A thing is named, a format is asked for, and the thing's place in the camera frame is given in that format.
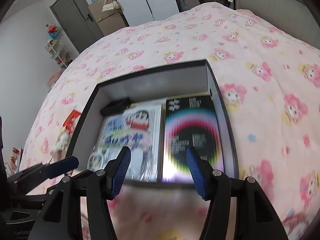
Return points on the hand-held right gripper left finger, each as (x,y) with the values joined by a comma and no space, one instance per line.
(121,172)

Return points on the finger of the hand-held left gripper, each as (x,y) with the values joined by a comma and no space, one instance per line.
(62,165)
(80,175)

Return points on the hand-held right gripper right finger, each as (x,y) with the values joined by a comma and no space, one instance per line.
(197,172)

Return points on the clear plastic bag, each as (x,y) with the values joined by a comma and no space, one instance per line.
(147,165)

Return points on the black rainbow print box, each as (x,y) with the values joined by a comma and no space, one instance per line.
(192,127)

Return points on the red printed packet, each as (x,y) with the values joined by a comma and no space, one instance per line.
(72,120)

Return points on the white cartoon print packet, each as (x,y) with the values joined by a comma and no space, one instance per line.
(135,125)

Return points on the dark cardboard box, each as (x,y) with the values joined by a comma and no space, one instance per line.
(162,82)

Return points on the bedside shelf with packets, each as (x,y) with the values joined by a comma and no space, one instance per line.
(15,158)

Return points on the pink plush toy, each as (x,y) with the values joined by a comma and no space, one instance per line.
(55,80)

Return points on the pink printed blanket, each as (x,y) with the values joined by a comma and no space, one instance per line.
(200,45)

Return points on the red blue toy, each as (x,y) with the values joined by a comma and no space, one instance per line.
(53,31)

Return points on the grey door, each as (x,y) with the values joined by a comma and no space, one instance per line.
(75,17)

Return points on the brown cardboard carton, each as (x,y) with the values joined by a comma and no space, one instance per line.
(110,22)

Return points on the white wardrobe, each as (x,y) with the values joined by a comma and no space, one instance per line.
(155,0)

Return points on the beige padded headboard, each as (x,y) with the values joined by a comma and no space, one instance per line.
(275,2)

